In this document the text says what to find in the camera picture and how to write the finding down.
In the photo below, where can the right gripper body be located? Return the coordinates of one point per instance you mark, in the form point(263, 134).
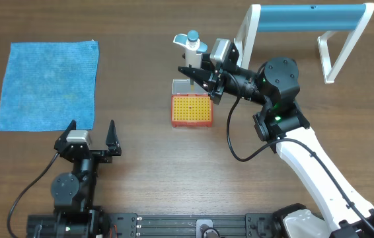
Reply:
point(218, 84)

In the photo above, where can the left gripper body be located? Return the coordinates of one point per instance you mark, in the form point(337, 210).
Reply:
point(84, 155)

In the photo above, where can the white and blue stand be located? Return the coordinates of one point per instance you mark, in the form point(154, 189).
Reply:
point(306, 18)

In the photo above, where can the blue cloth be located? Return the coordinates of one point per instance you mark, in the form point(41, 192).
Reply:
point(48, 86)

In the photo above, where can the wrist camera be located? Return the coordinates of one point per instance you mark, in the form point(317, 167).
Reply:
point(220, 49)
point(78, 137)

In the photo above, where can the mounting rail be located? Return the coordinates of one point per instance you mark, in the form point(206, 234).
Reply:
point(173, 225)

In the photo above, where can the red and yellow tip box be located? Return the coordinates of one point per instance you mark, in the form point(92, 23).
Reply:
point(192, 110)

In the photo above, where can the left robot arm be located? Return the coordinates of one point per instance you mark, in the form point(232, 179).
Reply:
point(66, 191)

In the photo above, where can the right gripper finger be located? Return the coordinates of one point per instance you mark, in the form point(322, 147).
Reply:
point(198, 76)
point(207, 61)

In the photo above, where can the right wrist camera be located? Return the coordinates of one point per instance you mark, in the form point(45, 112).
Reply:
point(220, 49)

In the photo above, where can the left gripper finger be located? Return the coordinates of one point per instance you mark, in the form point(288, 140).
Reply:
point(113, 142)
point(69, 127)

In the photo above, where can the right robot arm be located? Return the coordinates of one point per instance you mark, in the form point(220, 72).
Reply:
point(316, 175)

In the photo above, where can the white pipette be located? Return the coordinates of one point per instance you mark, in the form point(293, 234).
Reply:
point(192, 56)

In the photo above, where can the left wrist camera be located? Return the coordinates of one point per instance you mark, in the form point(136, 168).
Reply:
point(78, 137)

